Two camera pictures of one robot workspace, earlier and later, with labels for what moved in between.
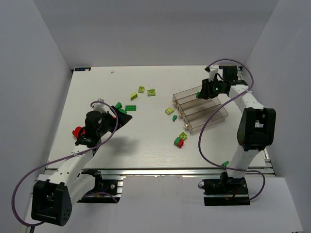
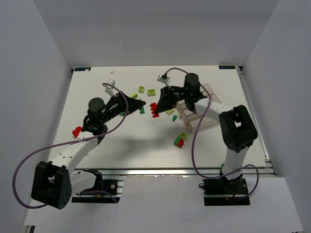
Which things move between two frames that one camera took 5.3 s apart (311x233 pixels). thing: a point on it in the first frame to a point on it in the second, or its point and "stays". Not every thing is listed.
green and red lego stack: (179, 142) stays
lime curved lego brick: (133, 95) stays
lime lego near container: (182, 136) stays
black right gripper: (207, 89) to (168, 96)
